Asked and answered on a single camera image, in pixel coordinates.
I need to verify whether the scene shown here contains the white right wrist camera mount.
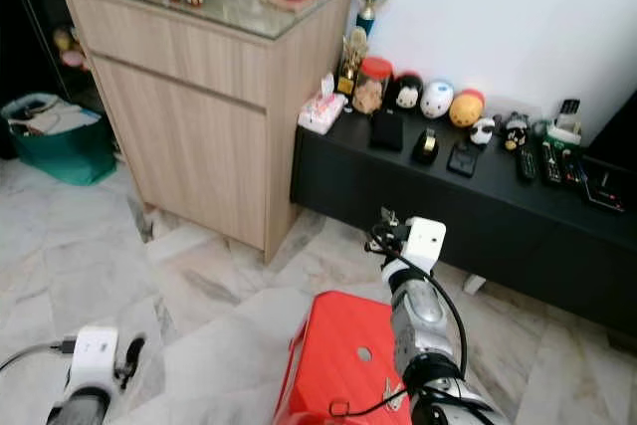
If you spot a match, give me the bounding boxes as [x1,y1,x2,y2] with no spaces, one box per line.
[402,217,448,273]

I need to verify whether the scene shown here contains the black television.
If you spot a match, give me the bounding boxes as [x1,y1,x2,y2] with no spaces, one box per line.
[581,86,637,174]

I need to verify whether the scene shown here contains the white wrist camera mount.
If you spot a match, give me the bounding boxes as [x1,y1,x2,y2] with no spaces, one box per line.
[402,217,448,273]
[64,325,122,392]

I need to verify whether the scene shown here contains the pink white tissue box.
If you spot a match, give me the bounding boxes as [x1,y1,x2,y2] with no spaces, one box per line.
[298,75,348,135]

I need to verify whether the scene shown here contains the black round plush toy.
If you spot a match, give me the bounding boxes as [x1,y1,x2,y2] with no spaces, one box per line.
[389,71,425,111]

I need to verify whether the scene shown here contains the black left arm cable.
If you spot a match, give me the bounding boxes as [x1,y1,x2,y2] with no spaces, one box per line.
[0,339,77,372]

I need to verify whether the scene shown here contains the white round plush toy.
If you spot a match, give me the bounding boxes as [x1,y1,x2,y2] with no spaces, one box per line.
[419,80,456,120]

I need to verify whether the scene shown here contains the black tablet device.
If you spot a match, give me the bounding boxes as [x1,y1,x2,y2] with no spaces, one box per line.
[583,158,637,214]

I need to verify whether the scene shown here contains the red lid snack jar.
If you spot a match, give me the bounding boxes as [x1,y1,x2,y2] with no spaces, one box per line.
[352,56,395,116]

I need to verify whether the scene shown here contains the red plastic stool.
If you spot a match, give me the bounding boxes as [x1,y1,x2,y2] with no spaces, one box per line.
[273,290,437,425]

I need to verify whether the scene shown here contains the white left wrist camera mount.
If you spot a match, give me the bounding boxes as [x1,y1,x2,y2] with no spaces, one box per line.
[64,325,122,392]

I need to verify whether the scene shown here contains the black wallet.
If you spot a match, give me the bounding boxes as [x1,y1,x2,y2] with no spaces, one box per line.
[368,108,405,153]

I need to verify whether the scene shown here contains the silver key bunch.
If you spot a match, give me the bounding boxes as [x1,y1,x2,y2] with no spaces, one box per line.
[382,378,407,412]

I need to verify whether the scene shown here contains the black remote control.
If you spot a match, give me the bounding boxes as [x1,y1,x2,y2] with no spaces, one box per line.
[538,141,564,186]
[516,145,540,184]
[559,147,588,189]

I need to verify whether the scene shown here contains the small panda plush toy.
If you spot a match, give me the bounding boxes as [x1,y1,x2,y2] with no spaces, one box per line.
[470,116,498,147]

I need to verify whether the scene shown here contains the green storage bag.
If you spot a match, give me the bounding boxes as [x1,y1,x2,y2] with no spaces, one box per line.
[1,94,118,188]

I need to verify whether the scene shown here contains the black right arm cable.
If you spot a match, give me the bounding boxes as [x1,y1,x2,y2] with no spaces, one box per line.
[326,246,472,419]

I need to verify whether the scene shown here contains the light wooden cabinet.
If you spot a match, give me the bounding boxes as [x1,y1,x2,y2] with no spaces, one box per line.
[59,0,355,266]

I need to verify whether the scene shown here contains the black gold small device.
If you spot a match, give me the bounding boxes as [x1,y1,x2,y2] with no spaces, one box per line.
[411,127,442,166]

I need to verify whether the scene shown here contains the black flat case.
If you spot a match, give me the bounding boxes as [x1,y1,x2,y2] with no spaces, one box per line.
[447,140,483,179]

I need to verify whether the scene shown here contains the orange round plush toy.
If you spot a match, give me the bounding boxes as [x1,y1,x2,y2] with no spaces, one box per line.
[448,89,487,128]

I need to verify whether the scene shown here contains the small black white plush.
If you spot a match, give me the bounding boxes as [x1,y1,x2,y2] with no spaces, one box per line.
[503,111,532,152]

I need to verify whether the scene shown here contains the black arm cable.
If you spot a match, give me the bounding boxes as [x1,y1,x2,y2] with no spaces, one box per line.
[326,246,472,419]
[0,339,77,372]

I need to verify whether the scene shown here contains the small gold trophy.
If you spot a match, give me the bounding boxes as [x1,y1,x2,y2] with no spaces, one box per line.
[337,26,370,97]

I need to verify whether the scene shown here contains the black low console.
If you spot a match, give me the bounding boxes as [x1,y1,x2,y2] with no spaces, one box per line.
[290,108,637,338]

